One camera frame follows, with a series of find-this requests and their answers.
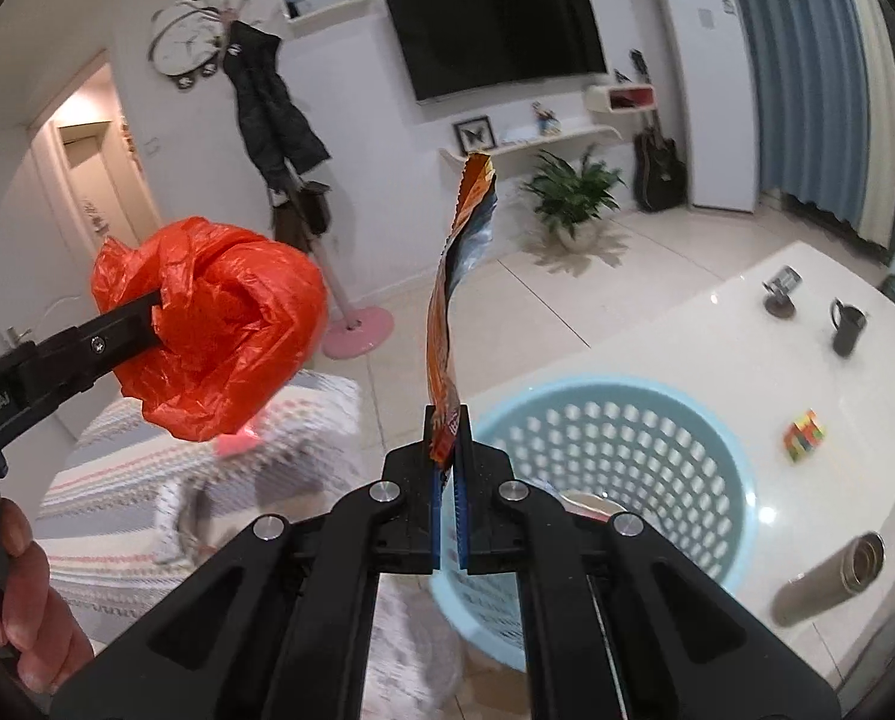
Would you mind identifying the blue white striped curtain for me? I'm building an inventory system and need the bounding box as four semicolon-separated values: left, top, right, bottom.
725;0;895;267

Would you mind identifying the green potted plant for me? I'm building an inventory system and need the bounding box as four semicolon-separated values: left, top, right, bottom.
522;146;629;250

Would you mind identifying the light blue plastic basket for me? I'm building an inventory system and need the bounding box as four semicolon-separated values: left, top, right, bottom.
427;379;758;672

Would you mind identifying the orange plastic bag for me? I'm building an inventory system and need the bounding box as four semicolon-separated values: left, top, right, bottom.
89;216;329;443

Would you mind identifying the black wall television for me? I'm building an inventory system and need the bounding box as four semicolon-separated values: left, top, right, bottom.
382;0;608;104

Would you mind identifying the brown bag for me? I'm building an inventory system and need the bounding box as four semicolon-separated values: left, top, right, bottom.
271;202;314;256

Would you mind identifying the person's left hand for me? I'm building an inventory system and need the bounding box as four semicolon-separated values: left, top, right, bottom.
0;499;95;695

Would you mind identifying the metal phone stand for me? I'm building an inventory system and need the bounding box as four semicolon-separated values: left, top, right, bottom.
762;268;803;318

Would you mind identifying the black jacket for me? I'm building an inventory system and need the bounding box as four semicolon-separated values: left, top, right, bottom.
226;21;332;188

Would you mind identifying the black mug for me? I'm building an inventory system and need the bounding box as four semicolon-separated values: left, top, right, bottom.
830;298;867;358

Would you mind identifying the white red box shelf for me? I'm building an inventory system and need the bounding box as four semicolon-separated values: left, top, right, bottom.
586;82;657;113

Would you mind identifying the framed butterfly picture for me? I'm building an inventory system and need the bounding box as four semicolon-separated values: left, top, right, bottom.
452;116;498;155

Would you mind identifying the pink coat rack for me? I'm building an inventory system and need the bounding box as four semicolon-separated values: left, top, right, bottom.
218;0;395;359

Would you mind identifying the white coffee table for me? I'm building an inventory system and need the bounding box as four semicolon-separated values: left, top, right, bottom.
462;240;895;698

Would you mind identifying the black bag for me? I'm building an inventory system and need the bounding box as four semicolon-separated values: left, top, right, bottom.
298;180;332;235

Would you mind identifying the black guitar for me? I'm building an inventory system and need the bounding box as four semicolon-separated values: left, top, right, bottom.
633;109;689;212

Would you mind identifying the orange snack wrapper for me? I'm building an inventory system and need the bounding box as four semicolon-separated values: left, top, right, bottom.
425;152;500;466

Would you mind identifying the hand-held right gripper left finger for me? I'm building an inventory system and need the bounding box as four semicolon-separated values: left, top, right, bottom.
50;403;449;720

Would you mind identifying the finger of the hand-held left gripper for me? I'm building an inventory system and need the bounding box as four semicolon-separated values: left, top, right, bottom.
31;291;170;413

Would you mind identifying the white standing air conditioner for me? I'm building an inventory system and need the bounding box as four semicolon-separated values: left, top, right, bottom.
648;0;759;212

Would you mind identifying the short curved white shelf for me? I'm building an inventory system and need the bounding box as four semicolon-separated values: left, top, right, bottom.
439;124;623;162

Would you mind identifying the colourful puzzle cube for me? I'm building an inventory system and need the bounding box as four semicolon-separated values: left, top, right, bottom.
783;410;827;464

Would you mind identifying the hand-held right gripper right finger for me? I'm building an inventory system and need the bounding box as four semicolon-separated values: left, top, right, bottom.
451;405;842;720

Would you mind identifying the panda wall clock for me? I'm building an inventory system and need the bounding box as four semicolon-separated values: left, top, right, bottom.
149;0;227;92

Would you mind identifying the steel thermos bottle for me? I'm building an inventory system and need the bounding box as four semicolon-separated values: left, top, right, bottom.
771;531;887;627

